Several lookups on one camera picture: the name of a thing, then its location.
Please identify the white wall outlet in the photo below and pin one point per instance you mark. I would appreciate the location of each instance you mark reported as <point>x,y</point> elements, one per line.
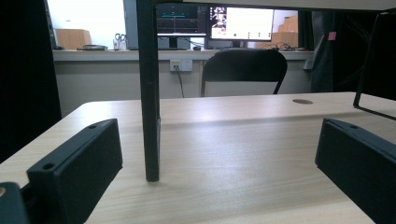
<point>181,65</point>

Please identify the scissors in holder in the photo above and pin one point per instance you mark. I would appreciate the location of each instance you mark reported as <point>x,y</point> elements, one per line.
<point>120,41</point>

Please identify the small cardboard box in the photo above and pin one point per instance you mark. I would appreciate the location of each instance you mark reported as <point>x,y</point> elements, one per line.
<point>73,39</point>

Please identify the grey hanging cloth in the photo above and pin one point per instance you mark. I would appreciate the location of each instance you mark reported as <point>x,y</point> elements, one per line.
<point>320,62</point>

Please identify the bright screen monitor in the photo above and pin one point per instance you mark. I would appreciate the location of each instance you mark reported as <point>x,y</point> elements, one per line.
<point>246,24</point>

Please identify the pink tag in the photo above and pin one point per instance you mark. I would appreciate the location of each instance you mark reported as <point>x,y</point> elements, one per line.
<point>332,35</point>

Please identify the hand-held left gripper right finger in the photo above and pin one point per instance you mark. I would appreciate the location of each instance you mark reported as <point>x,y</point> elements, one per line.
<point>358,161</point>

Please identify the round table grommet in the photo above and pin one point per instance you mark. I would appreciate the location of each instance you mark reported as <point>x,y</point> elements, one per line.
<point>302,101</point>

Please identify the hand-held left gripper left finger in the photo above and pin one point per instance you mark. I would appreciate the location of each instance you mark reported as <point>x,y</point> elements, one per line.
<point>77,168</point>

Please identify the black folding chair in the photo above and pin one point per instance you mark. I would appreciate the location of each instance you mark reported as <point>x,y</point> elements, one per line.
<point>244,67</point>

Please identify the grey counter ledge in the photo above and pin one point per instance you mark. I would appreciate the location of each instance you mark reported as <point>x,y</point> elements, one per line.
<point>102,55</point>

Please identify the large cardboard box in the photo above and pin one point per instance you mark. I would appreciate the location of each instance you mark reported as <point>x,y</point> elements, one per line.
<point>288,34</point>

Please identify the dark screen monitor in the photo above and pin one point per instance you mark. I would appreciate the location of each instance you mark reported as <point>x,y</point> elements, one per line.
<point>182,20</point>

